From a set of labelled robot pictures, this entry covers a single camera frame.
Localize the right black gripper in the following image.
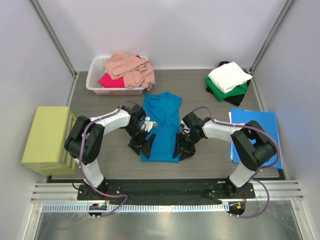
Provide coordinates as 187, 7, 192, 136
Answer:
172, 131, 202, 161

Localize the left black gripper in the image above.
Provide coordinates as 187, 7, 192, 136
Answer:
124, 124, 156, 159

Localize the blue t shirt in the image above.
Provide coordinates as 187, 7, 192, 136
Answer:
141, 92, 182, 163

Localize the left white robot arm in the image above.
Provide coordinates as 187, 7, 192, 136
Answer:
64, 103, 158, 200

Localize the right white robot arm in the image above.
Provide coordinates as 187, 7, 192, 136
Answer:
172, 111, 280, 198

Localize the black folded t shirt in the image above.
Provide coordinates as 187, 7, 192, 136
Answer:
205, 61, 251, 106

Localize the pink t shirt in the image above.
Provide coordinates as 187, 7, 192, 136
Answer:
104, 51, 156, 90

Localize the red t shirt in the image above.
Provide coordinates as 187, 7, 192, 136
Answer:
98, 52, 142, 88

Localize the white folded t shirt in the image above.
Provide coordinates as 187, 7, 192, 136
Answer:
208, 61, 253, 94

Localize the green folded t shirt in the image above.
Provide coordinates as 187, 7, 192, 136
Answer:
205, 76, 248, 102

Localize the blue folder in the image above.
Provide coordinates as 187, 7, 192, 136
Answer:
228, 107, 283, 169

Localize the white plastic basket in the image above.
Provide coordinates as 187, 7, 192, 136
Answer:
85, 56, 146, 96

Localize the yellow green box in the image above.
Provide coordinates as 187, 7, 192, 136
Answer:
21, 106, 77, 176

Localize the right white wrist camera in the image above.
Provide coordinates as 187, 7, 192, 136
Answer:
180, 120, 190, 134

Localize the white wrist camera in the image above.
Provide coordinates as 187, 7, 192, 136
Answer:
142, 116, 158, 133
180, 120, 190, 134

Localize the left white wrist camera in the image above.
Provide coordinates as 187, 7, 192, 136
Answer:
142, 116, 158, 133

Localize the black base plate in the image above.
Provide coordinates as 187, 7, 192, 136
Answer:
68, 178, 271, 215

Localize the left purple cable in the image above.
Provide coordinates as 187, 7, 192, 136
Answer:
78, 100, 150, 217

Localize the purple cable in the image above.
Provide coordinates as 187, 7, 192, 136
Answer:
183, 106, 281, 219
78, 100, 150, 217

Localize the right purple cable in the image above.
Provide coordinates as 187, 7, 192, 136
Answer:
183, 106, 281, 219

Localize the white slotted cable duct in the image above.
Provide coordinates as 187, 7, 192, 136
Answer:
42, 202, 229, 214

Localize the aluminium rail frame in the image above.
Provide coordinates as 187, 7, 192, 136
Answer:
30, 180, 304, 206

